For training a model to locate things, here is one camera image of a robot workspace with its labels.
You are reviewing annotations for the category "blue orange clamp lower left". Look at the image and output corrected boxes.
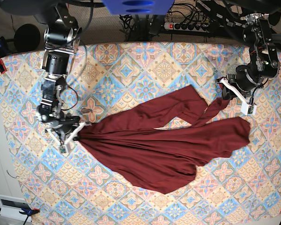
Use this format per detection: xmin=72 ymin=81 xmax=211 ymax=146
xmin=0 ymin=207 xmax=40 ymax=225

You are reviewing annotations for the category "black round stool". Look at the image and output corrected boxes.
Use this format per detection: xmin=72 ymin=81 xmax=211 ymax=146
xmin=14 ymin=24 xmax=40 ymax=53

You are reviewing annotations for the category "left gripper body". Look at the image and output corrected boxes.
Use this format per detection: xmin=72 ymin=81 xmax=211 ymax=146
xmin=227 ymin=65 xmax=268 ymax=96

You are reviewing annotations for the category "patterned tile tablecloth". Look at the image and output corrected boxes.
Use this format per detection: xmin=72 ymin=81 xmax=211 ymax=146
xmin=0 ymin=43 xmax=281 ymax=225

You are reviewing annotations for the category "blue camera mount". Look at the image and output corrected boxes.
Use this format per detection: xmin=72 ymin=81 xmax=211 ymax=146
xmin=102 ymin=0 xmax=174 ymax=15

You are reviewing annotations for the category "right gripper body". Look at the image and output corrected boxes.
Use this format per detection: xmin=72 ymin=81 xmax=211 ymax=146
xmin=45 ymin=115 xmax=81 ymax=141

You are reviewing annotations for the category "dark red t-shirt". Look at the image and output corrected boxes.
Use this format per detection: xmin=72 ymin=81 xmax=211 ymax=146
xmin=79 ymin=86 xmax=250 ymax=194

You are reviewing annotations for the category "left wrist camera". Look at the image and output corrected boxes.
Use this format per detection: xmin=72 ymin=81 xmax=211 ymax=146
xmin=241 ymin=102 xmax=257 ymax=115

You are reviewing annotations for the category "white power strip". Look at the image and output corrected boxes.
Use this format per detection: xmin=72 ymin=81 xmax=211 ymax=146
xmin=163 ymin=22 xmax=207 ymax=32

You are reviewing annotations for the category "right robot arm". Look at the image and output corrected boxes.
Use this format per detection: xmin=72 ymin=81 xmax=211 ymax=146
xmin=0 ymin=0 xmax=95 ymax=144

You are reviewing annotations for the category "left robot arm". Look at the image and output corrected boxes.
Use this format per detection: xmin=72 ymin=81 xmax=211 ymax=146
xmin=223 ymin=0 xmax=281 ymax=101

